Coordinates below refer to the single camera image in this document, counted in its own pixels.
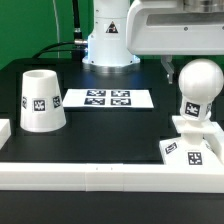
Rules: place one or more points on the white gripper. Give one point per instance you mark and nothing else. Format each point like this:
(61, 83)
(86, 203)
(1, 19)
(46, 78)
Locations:
(175, 27)

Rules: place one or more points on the white lamp bulb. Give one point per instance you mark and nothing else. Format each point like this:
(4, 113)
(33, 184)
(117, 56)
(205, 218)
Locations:
(200, 81)

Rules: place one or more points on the white lamp base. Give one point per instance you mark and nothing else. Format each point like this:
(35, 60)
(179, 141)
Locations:
(200, 143)

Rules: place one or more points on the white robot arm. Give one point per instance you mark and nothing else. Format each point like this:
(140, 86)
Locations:
(107, 48)

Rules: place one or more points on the white lamp shade cone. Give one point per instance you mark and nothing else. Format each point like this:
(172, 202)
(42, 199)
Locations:
(41, 102)

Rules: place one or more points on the white marker card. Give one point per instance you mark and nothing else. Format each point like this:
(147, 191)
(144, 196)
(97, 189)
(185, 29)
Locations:
(108, 98)

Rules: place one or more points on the black pole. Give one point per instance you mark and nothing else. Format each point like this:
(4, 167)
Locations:
(76, 20)

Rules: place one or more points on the white fence front wall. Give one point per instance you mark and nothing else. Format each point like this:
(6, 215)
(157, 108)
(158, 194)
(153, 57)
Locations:
(110, 177)

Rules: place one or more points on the white fence wall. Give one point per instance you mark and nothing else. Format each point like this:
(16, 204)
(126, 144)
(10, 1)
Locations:
(5, 131)
(110, 177)

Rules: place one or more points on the white fence left wall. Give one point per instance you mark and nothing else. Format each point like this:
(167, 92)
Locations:
(5, 131)

